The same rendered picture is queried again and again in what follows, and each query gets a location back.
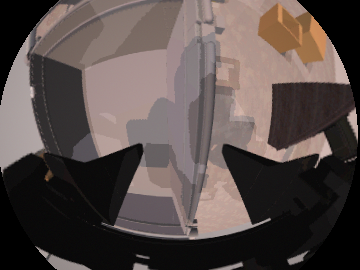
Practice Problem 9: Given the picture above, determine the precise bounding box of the orange open-top box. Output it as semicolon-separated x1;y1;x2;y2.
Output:
257;3;303;54

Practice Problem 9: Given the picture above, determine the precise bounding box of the orange rectangular box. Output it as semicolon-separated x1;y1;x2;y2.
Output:
295;12;327;63

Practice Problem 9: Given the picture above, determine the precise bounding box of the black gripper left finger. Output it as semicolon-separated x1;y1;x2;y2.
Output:
44;143;144;226

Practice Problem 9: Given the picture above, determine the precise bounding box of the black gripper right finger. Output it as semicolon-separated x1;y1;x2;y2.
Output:
221;143;320;224

